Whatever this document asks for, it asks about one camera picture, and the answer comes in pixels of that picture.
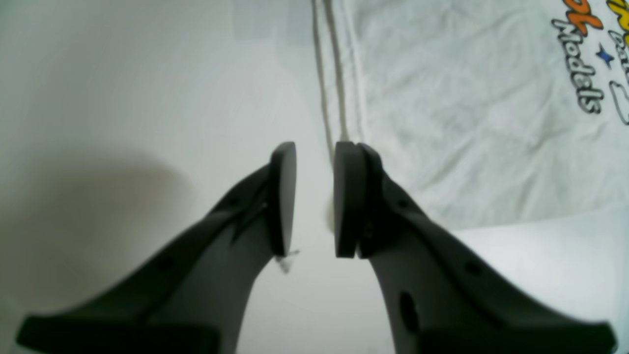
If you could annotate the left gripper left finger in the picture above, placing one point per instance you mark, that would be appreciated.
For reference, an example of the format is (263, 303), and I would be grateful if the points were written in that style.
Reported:
(191, 296)

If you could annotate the white printed T-shirt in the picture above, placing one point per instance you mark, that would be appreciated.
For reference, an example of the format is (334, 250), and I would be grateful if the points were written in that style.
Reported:
(487, 112)

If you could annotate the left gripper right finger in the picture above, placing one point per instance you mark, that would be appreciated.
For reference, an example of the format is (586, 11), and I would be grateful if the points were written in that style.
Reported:
(441, 297)

